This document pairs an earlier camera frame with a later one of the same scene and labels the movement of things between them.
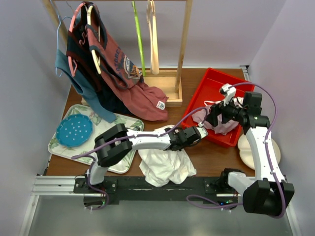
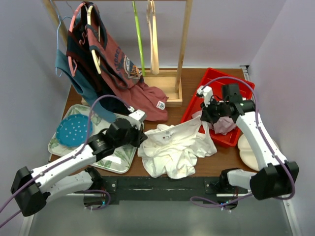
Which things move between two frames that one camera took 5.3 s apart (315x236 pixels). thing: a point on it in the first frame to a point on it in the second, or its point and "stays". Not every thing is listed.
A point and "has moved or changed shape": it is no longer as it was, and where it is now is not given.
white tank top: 159,167 has moved or changed shape
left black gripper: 188,144 to 140,136
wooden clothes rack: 170,79 stays
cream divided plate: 245,150 stays
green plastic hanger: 140,41 stays
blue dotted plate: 75,130 stays
